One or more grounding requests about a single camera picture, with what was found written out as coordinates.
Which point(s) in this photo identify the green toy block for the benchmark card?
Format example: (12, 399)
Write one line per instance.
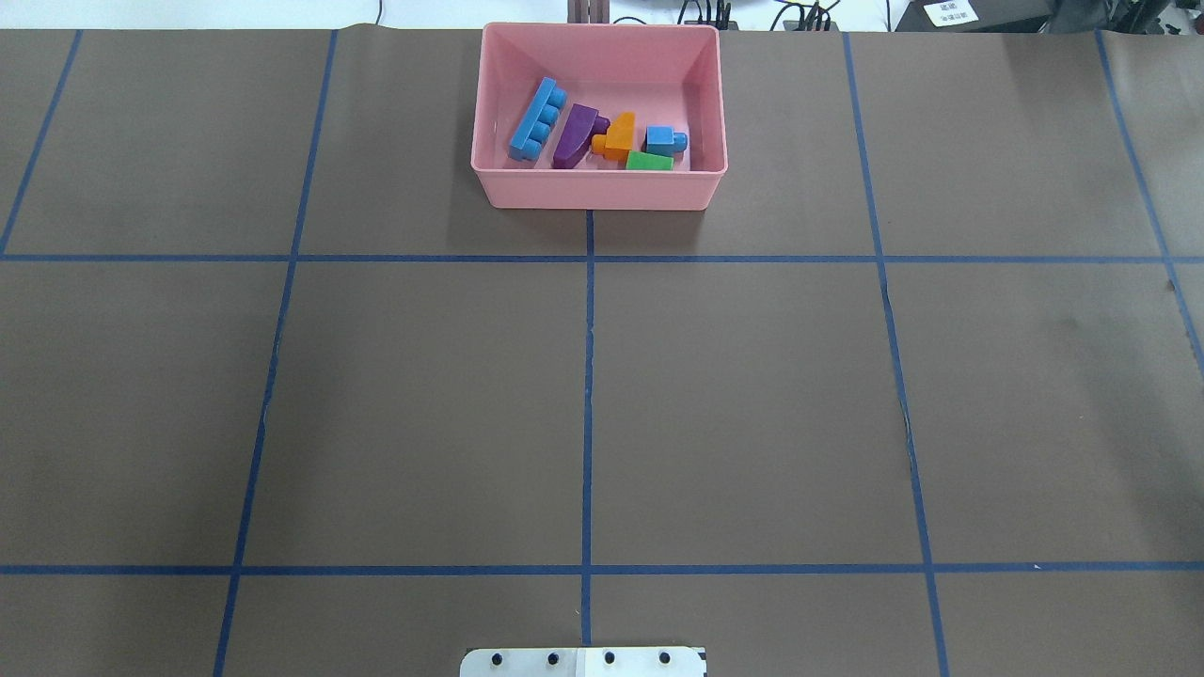
(645, 161)

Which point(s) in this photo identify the orange sloped toy block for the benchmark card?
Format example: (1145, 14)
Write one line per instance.
(614, 139)

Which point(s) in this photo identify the small blue toy block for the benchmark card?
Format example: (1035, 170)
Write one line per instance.
(665, 141)

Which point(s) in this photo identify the purple sloped toy block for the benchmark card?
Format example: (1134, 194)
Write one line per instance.
(574, 142)

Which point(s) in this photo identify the long blue toy block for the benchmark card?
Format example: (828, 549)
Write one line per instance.
(536, 125)

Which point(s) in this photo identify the pink plastic box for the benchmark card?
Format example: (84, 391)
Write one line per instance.
(612, 117)

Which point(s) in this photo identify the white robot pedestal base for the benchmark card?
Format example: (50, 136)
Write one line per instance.
(586, 661)

